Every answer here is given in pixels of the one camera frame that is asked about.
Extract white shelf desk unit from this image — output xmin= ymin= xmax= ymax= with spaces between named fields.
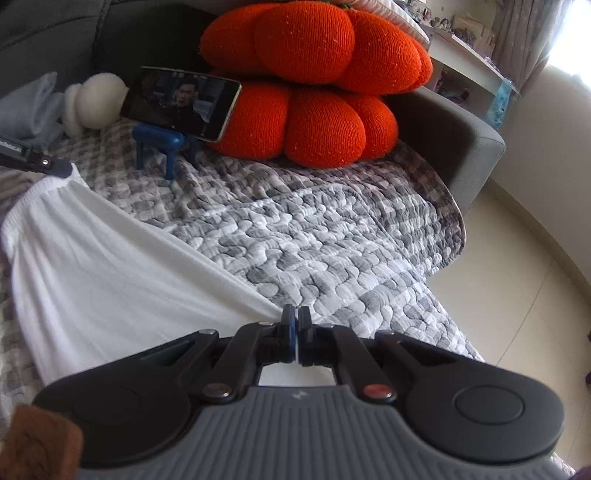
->
xmin=416 ymin=0 xmax=522 ymax=134

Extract blue hanging bag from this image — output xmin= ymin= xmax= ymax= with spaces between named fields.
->
xmin=487 ymin=78 xmax=513 ymax=132

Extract grey sofa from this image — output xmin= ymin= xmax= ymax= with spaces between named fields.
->
xmin=0 ymin=0 xmax=506 ymax=213

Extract smartphone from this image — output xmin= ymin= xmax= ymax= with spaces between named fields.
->
xmin=120 ymin=66 xmax=243 ymax=143

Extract white pillow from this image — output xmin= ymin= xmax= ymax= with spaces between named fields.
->
xmin=342 ymin=0 xmax=432 ymax=44

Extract grey checked quilt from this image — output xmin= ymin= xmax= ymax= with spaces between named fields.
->
xmin=0 ymin=115 xmax=485 ymax=416

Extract grey patterned curtain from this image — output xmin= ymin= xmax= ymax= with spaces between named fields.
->
xmin=492 ymin=0 xmax=573 ymax=90

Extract orange pumpkin cushion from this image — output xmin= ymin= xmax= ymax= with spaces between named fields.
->
xmin=199 ymin=0 xmax=434 ymax=167

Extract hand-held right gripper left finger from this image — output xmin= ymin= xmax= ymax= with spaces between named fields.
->
xmin=139 ymin=305 xmax=296 ymax=402

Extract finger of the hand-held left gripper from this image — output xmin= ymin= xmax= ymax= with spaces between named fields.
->
xmin=0 ymin=133 xmax=74 ymax=178

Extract white plush toy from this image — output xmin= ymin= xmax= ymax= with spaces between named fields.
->
xmin=62 ymin=71 xmax=127 ymax=137

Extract blue phone stand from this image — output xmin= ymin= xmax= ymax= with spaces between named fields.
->
xmin=132 ymin=124 xmax=199 ymax=182

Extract large window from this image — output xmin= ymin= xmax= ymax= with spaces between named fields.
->
xmin=549 ymin=0 xmax=591 ymax=65

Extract white pants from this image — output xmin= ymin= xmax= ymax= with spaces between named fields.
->
xmin=0 ymin=174 xmax=338 ymax=388

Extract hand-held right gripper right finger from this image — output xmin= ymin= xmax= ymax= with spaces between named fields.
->
xmin=298 ymin=305 xmax=458 ymax=403

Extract light blue folded cloth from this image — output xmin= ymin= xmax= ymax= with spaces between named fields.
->
xmin=0 ymin=71 xmax=65 ymax=148

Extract brown fuzzy cloth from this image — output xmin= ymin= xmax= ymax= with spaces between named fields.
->
xmin=0 ymin=404 xmax=84 ymax=480

